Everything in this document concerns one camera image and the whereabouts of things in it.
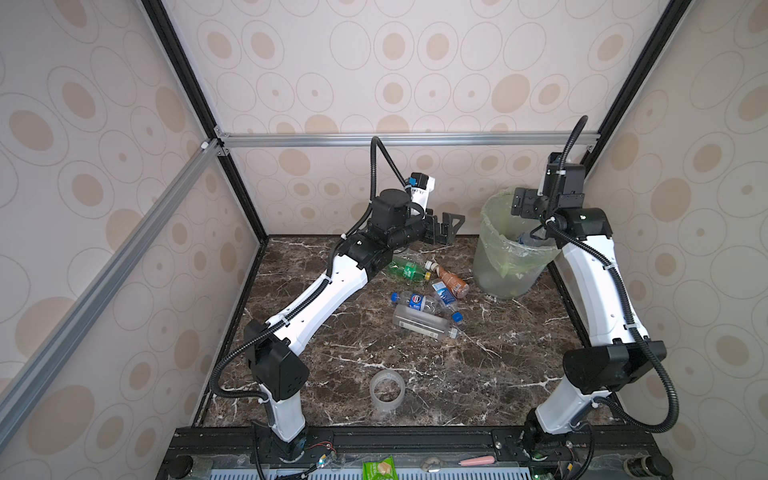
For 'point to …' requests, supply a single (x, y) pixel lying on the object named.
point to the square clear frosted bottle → (423, 322)
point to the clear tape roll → (387, 387)
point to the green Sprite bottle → (408, 271)
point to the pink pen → (477, 461)
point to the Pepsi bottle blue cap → (418, 302)
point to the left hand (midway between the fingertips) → (460, 212)
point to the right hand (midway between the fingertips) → (542, 193)
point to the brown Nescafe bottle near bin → (454, 282)
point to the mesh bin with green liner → (508, 261)
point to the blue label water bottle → (447, 301)
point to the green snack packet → (379, 470)
